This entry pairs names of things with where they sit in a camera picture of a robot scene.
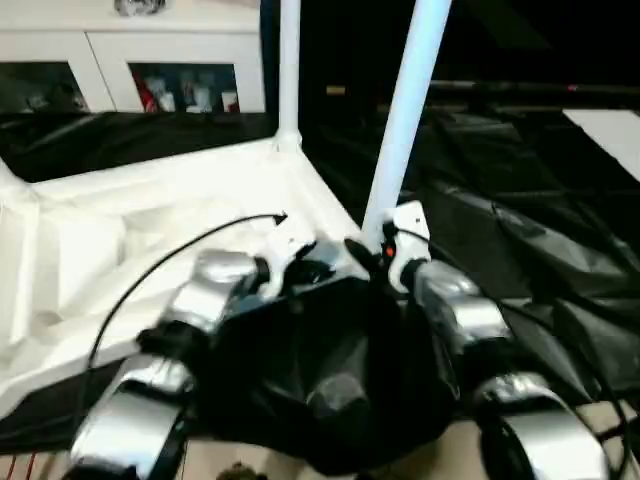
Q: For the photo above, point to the long black bar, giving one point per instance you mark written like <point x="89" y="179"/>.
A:
<point x="525" y="89"/>

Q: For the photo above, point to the black shiny mat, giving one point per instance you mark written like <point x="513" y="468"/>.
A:
<point x="525" y="225"/>

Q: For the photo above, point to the red white box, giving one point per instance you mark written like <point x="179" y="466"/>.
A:
<point x="147" y="95"/>

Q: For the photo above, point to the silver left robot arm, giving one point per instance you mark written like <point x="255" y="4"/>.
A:
<point x="215" y="280"/>

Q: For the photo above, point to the small yellow label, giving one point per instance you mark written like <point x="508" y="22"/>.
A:
<point x="336" y="90"/>

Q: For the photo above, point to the white display cabinet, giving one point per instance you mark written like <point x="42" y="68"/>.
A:
<point x="125" y="45"/>

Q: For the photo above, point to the black silver ornament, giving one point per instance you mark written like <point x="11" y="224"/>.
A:
<point x="140" y="6"/>

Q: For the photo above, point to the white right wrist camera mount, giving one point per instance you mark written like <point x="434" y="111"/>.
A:
<point x="410" y="225"/>

